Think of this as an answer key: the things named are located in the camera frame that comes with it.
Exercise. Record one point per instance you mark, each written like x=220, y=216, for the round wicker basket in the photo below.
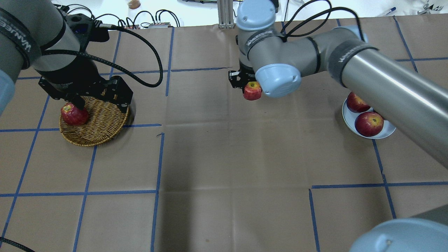
x=105, y=121

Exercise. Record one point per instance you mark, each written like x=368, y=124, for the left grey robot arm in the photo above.
x=36, y=34

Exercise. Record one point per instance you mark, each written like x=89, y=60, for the red apple on plate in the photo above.
x=369, y=124
x=355, y=104

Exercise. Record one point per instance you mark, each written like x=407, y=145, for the red apple on plate top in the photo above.
x=355, y=104

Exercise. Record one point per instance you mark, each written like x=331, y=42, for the dark red apple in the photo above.
x=73, y=115

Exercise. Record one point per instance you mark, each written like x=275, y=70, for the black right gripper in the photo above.
x=236, y=79

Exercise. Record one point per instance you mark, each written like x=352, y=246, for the yellow-red apple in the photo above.
x=252, y=91

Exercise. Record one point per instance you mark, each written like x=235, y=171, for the red apple on plate bottom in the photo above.
x=369, y=124

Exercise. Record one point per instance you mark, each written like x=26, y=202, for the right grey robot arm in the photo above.
x=416, y=105

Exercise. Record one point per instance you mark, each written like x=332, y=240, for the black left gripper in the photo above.
x=74, y=77

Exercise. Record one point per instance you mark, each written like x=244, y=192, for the aluminium frame post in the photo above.
x=225, y=14

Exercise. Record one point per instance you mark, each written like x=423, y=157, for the white round plate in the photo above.
x=349, y=118

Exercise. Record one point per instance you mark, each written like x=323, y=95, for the blue pen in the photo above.
x=387, y=12

